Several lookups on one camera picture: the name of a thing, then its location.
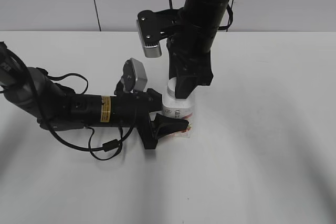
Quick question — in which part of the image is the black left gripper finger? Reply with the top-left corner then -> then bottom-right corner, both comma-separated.
146,89 -> 162,114
153,114 -> 189,141

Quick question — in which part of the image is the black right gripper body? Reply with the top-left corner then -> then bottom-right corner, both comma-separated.
166,23 -> 218,86

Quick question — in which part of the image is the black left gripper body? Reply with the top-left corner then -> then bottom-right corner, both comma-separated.
110,82 -> 158,150

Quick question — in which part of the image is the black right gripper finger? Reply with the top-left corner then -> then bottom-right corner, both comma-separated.
175,74 -> 198,99

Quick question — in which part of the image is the white plastic bottle cap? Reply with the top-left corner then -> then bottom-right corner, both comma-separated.
167,77 -> 195,101

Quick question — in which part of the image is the white strawberry yogurt bottle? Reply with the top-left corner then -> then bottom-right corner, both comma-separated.
162,93 -> 195,137

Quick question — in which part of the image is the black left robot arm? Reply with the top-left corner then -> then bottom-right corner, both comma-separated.
1,43 -> 188,150

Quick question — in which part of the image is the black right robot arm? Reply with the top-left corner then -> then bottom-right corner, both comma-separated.
167,0 -> 229,99

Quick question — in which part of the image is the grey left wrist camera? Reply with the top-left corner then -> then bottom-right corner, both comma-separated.
120,58 -> 148,93

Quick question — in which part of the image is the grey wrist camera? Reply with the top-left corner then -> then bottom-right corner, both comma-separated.
120,58 -> 148,93
136,9 -> 183,58

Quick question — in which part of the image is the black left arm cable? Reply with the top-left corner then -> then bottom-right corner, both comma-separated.
0,48 -> 139,162

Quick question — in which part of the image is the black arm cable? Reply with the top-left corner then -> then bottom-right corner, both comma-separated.
165,0 -> 234,31
0,48 -> 139,162

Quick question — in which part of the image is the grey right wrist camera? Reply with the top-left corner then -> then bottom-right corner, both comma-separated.
136,9 -> 183,58

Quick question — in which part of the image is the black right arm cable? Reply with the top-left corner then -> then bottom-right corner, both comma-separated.
165,0 -> 234,31

